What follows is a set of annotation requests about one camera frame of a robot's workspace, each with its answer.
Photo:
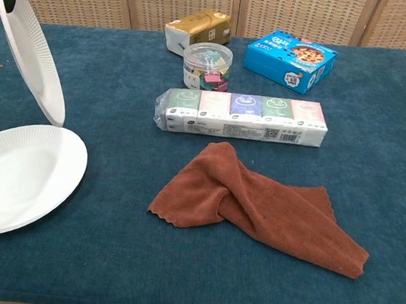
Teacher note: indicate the teal tablecloth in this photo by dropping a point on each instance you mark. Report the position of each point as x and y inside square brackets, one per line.
[105, 265]

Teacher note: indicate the white ribbed paper plate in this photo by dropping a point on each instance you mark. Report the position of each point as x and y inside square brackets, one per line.
[30, 56]
[20, 181]

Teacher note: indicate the clear jar of binder clips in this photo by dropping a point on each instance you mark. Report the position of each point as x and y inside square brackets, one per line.
[206, 68]

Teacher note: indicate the gold facial tissue pack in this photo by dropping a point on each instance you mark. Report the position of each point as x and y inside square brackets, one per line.
[200, 27]

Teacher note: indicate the pocket tissue multipack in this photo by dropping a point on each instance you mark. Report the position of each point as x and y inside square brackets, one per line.
[242, 121]

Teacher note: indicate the rust brown microfiber towel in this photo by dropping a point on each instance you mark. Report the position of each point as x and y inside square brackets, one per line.
[255, 207]

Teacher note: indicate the blue cookie box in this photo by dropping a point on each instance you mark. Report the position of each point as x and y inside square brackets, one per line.
[287, 61]

